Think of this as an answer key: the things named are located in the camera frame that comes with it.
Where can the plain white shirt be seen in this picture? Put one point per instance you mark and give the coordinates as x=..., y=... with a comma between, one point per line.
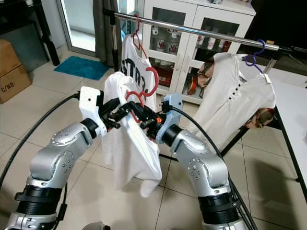
x=132, y=158

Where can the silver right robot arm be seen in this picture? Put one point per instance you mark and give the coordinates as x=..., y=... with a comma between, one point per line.
x=201, y=163

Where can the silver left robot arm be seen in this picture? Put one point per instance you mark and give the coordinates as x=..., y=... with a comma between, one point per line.
x=53, y=153

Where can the purple clothes hanger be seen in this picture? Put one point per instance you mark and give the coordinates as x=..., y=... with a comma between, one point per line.
x=249, y=60

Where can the white T-shirt with black letters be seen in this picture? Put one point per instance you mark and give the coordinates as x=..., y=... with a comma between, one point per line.
x=132, y=57

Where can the teal floor mat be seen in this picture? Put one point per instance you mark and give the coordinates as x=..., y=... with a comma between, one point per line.
x=81, y=68

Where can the grey curtain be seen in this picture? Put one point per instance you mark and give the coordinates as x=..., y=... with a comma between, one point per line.
x=105, y=33

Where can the white buttoned shirt brown cuffs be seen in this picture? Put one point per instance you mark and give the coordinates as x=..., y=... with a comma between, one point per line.
x=235, y=96

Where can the cardboard box with black print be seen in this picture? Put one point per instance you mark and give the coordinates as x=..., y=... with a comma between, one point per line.
x=14, y=88

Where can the white framed glass door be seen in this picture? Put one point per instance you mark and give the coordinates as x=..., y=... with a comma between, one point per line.
x=79, y=19

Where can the metal clothes rack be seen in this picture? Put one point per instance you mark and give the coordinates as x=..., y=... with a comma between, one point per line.
x=196, y=31

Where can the black desk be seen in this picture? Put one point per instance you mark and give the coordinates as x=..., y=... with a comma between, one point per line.
x=29, y=19

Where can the white glass door cabinet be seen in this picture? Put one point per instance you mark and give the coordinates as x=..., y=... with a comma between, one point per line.
x=220, y=8

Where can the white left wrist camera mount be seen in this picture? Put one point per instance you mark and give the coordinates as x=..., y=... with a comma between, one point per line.
x=90, y=103

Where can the pale blue right wrist camera mount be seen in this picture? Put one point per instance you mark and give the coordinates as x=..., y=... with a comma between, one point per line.
x=174, y=102

